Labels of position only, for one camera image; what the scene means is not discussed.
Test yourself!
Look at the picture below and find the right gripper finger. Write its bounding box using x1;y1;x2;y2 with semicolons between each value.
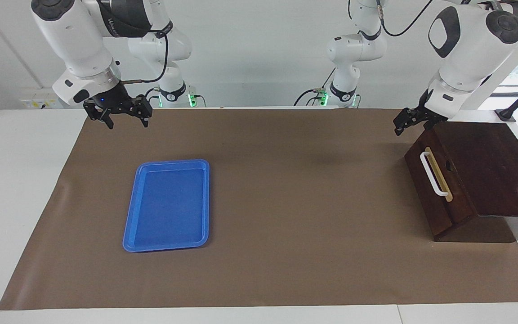
130;95;153;128
83;101;115;131

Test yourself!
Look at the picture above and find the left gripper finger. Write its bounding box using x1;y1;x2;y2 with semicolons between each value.
419;117;442;132
393;108;417;137

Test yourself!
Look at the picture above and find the wooden drawer with white handle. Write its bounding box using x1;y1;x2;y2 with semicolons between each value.
404;132;478;242

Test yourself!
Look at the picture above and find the dark wooden cabinet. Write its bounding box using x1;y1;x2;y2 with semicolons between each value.
432;120;518;243

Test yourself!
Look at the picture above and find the blue plastic tray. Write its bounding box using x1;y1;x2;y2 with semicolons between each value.
122;158;210;253

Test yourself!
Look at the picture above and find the brown table mat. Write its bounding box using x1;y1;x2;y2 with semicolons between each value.
0;108;518;311

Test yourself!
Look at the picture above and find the black base cable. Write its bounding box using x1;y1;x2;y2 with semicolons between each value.
292;67;339;107
144;86;163;109

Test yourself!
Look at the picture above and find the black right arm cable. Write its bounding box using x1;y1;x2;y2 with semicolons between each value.
121;20;172;86

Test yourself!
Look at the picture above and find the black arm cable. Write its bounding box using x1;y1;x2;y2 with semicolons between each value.
121;20;172;86
375;0;438;38

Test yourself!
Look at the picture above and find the white wall socket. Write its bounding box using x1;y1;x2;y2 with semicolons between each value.
19;87;65;110

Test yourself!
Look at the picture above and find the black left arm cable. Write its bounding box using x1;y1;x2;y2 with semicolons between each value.
375;0;438;38

